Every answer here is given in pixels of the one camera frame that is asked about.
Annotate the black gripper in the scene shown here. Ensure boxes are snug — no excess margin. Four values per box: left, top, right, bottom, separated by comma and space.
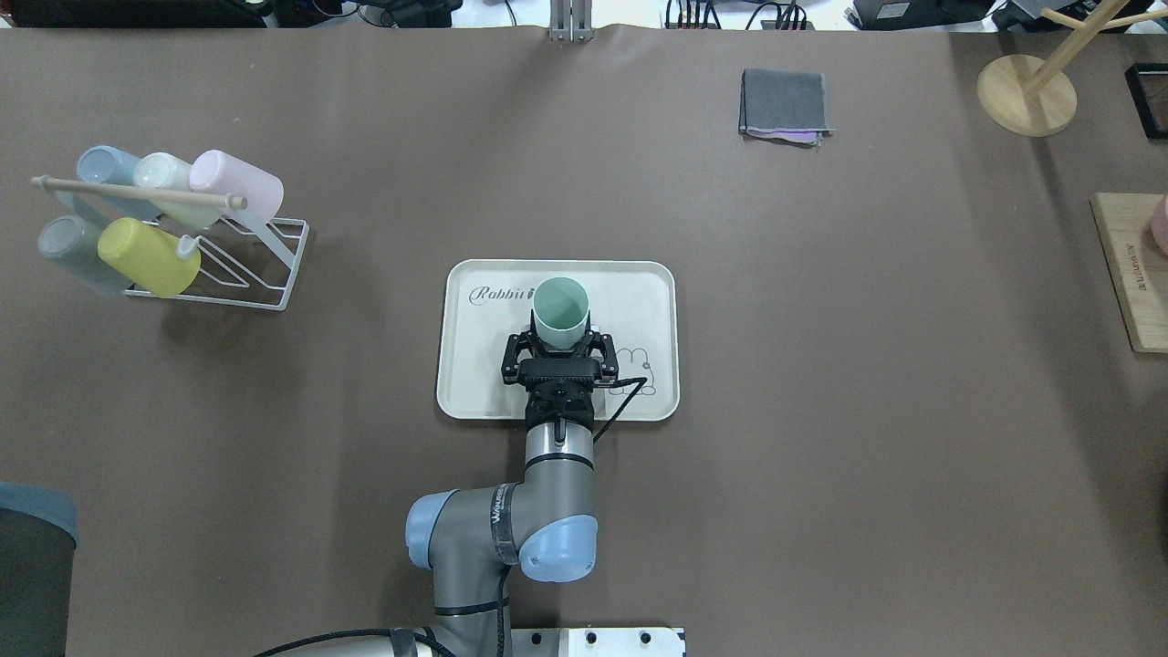
502, 310, 619, 427

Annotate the green plastic cup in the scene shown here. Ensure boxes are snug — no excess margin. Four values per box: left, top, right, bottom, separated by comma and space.
531, 277, 589, 350

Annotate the cream rabbit tray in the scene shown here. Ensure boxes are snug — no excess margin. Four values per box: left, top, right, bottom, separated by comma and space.
434, 260, 681, 422

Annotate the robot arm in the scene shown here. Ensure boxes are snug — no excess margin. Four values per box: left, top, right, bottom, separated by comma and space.
1, 482, 77, 656
267, 313, 621, 656

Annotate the pink plastic cup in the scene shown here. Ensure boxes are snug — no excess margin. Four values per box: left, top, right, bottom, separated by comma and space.
188, 150, 285, 221

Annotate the yellow plastic cup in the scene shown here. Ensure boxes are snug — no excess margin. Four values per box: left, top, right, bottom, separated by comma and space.
99, 217, 201, 298

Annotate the cream plastic cup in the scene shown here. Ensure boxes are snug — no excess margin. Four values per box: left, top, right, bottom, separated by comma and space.
133, 152, 222, 230

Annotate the blue plastic cup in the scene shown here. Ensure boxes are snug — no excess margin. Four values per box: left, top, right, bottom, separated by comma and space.
76, 145, 162, 222

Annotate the grey plastic cup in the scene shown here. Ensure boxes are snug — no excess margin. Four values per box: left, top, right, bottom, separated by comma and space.
37, 215, 132, 296

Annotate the black glass rack tray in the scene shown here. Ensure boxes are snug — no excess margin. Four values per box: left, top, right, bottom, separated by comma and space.
1125, 63, 1167, 139

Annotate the folded grey cloth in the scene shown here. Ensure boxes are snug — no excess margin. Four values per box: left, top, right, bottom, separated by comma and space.
738, 69, 830, 146

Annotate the wooden mug tree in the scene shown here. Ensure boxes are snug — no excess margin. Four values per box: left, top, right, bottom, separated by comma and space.
976, 1, 1167, 138

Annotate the wooden cutting board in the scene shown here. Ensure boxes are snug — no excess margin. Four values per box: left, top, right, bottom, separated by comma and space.
1091, 193, 1167, 353

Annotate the pink bowl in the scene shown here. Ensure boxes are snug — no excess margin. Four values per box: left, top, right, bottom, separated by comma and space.
1150, 195, 1168, 256

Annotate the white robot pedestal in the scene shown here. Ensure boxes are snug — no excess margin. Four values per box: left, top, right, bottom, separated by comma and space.
510, 627, 687, 656

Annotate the aluminium frame post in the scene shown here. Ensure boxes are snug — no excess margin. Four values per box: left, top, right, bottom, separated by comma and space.
549, 0, 595, 42

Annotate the white wire cup rack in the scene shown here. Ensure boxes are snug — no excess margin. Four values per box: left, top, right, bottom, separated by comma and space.
30, 175, 310, 311

